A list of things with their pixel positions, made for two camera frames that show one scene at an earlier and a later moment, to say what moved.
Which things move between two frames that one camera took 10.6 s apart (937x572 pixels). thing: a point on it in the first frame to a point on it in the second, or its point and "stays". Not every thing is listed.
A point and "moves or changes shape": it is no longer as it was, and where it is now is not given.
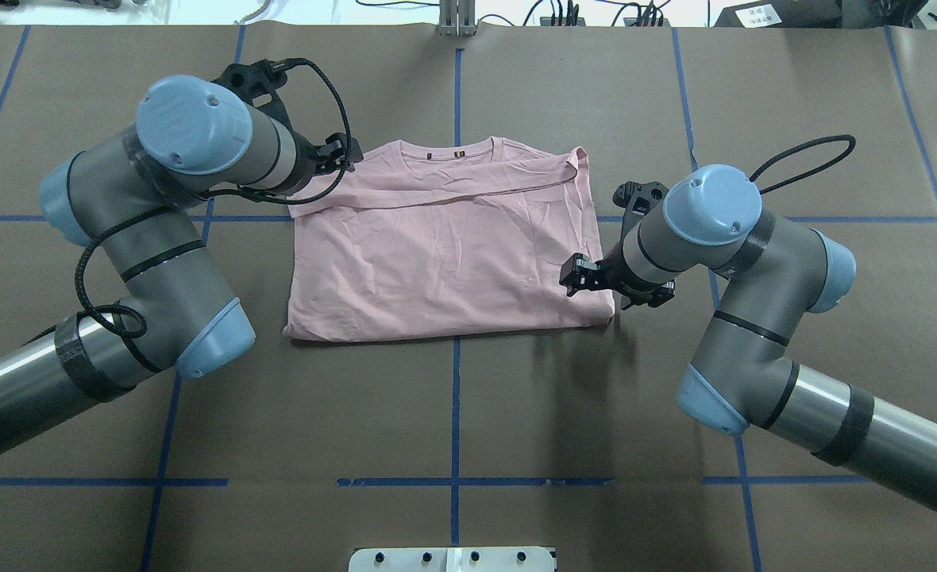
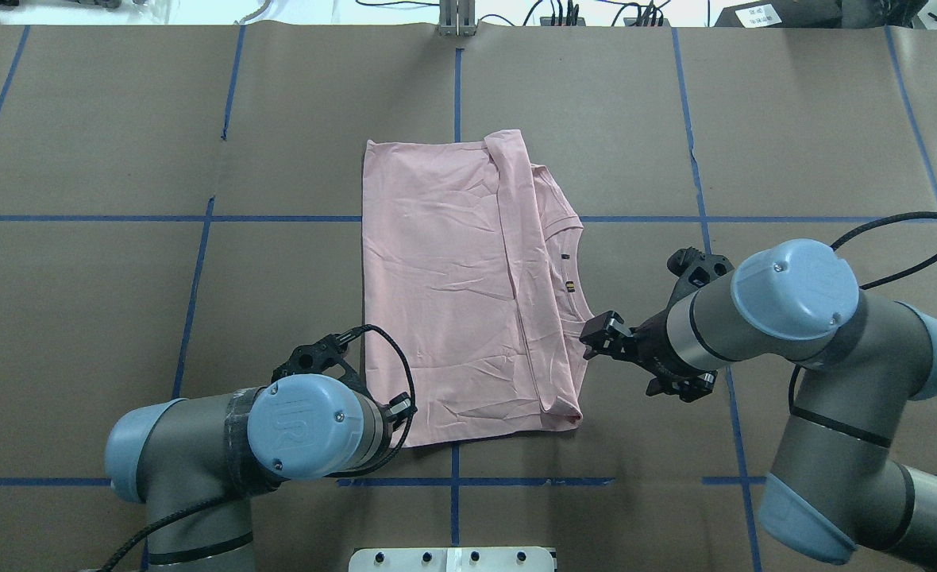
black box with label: (783, 14) stays
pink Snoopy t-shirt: (408, 241) moves or changes shape
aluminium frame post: (457, 18) stays
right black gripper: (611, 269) to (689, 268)
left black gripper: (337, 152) to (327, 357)
